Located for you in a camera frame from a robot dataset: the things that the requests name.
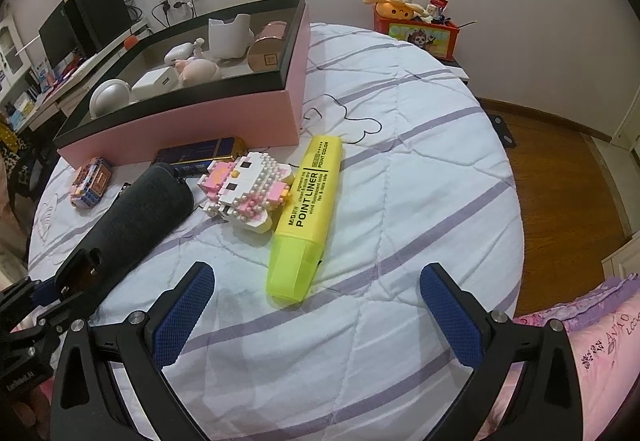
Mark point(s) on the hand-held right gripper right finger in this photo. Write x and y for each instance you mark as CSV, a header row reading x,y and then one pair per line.
x,y
450,316

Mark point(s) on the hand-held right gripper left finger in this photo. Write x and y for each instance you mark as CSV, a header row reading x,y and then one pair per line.
x,y
182,316

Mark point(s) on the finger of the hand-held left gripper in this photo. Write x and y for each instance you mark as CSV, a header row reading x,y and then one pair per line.
x,y
57,316
22,290

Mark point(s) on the black fuzzy cylinder case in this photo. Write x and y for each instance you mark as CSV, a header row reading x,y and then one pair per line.
x,y
135,211

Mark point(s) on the yellow highlighter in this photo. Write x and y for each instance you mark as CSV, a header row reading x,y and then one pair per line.
x,y
305,221

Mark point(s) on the pink box with black rim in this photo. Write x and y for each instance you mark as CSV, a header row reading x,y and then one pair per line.
x,y
200,131

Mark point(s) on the white dome lamp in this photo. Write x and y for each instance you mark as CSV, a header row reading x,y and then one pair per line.
x,y
110,96

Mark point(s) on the white charger plug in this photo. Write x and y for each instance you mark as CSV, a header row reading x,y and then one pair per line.
x,y
155,83

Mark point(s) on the pink pig figurine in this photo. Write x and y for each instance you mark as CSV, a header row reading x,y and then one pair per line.
x,y
200,71

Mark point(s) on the rose gold metal jar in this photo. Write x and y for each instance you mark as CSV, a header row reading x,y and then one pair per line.
x,y
265,53

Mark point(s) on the pink brick block toy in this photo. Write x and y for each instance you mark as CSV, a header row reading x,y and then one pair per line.
x,y
92,181

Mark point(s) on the patterned cloth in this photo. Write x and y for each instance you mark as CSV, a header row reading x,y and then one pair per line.
x,y
12,156

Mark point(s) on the white pink brick block figure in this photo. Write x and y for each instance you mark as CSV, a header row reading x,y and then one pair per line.
x,y
250,191

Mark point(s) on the pink printed blanket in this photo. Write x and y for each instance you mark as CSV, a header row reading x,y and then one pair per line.
x,y
600,361

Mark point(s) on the dark blue tin case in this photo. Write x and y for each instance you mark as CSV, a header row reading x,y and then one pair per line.
x,y
200,152

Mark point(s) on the row of books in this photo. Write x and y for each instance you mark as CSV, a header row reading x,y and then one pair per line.
x,y
47,78

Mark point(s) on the white desk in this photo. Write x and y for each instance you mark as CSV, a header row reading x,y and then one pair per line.
x,y
95,62

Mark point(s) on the white glass door cabinet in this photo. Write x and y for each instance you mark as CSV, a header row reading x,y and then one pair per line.
x,y
7,46

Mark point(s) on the black computer monitor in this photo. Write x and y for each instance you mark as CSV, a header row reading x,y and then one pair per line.
x,y
57,36

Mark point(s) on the orange printed toy box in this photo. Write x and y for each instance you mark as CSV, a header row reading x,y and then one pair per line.
x,y
425,38

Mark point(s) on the black speaker stack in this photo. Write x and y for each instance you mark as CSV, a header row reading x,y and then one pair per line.
x,y
100,11

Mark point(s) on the small red package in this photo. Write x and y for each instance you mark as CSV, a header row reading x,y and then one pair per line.
x,y
437,6

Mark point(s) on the orange plush toy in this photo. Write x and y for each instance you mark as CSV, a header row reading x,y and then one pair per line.
x,y
397,10

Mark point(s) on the white door frame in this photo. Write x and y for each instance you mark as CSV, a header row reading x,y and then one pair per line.
x,y
627,116

